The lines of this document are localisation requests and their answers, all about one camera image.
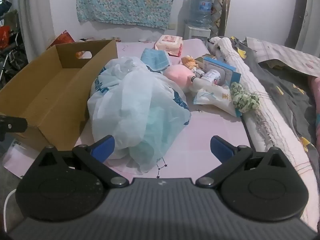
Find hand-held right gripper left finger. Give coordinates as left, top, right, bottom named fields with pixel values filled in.
left=34, top=135, right=129, bottom=188

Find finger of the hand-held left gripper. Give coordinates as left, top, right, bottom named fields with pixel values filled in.
left=0, top=115, right=28, bottom=142

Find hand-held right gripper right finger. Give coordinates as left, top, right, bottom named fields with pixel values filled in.
left=195, top=135, right=288, bottom=188

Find brown cardboard box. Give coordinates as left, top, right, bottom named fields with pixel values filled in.
left=0, top=39, right=118, bottom=150

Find white blue-printed plastic bag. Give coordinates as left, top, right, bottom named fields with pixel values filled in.
left=87, top=56, right=192, bottom=174

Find white tissue packet blue trim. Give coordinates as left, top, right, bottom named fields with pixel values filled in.
left=192, top=85, right=242, bottom=117

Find green patterned scrunchie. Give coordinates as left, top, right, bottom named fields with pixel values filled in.
left=230, top=82, right=260, bottom=112

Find blue and white box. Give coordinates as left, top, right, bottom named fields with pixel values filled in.
left=200, top=56, right=242, bottom=85

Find pink plush toy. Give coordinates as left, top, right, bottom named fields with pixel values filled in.
left=164, top=64, right=203, bottom=92

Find orange striped socks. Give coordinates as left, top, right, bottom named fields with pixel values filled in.
left=181, top=56, right=199, bottom=69

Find light blue towel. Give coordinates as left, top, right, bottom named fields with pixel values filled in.
left=140, top=49, right=172, bottom=72

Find white tissue pack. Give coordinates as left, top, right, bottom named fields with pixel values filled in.
left=201, top=70, right=222, bottom=84

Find white quilted blanket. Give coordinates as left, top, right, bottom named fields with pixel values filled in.
left=207, top=37, right=320, bottom=220

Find grey duvet yellow print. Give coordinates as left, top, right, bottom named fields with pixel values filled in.
left=230, top=37, right=320, bottom=155

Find red plastic bag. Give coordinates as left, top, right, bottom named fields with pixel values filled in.
left=46, top=30, right=75, bottom=50

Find white curtain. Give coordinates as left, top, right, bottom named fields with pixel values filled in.
left=19, top=0, right=57, bottom=63

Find checked grey cloth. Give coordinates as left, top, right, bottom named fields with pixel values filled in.
left=244, top=37, right=320, bottom=77

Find pink wet wipes pack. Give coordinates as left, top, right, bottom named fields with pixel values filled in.
left=154, top=35, right=184, bottom=57

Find white water dispenser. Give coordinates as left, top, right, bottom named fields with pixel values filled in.
left=184, top=25, right=212, bottom=42

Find woven mat board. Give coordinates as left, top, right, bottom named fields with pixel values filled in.
left=210, top=0, right=231, bottom=39

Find large blue water bottle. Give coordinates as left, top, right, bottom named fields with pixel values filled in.
left=190, top=0, right=214, bottom=28

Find teal floral hanging cloth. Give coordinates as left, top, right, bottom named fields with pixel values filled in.
left=76, top=0, right=184, bottom=30

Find dark metal-frame cart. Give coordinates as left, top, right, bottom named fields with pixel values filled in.
left=0, top=1, right=25, bottom=80

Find white cable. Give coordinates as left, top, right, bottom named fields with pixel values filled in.
left=4, top=189, right=17, bottom=233

